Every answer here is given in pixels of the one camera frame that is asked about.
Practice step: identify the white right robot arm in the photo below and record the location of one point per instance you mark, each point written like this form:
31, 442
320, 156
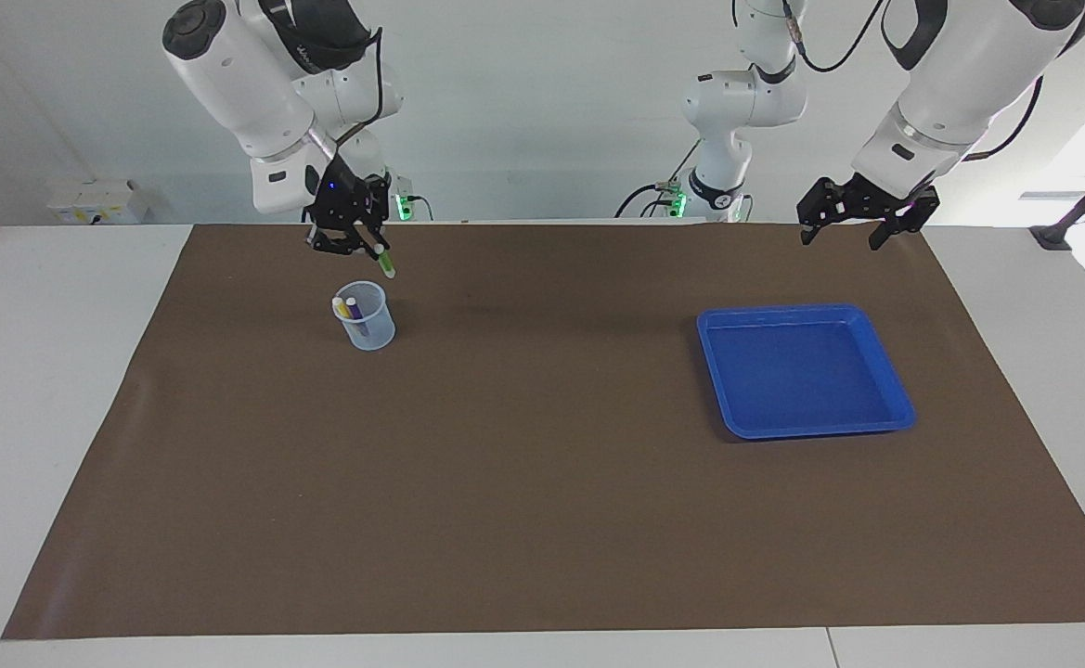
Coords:
236, 83

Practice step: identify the yellow marker pen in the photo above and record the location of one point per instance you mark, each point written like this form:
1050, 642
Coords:
341, 307

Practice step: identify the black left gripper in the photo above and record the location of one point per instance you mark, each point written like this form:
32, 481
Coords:
876, 204

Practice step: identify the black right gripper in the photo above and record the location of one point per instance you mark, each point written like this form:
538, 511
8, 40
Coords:
342, 199

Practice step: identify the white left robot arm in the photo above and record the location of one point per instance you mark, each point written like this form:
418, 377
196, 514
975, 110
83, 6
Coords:
950, 83

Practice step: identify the black stand with pole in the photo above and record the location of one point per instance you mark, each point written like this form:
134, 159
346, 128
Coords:
1052, 237

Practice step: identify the purple marker pen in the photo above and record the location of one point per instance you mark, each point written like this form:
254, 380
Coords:
355, 314

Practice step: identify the translucent plastic cup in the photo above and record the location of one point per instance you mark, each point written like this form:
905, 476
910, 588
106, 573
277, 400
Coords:
373, 329

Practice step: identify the blue plastic tray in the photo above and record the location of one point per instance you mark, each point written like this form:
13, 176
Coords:
802, 371

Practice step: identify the green marker pen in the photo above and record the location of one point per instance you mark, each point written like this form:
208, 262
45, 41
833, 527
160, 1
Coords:
388, 267

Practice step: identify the white wall socket box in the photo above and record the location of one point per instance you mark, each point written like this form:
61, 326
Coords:
96, 202

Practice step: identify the brown table mat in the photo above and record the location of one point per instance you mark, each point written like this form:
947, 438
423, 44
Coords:
505, 482

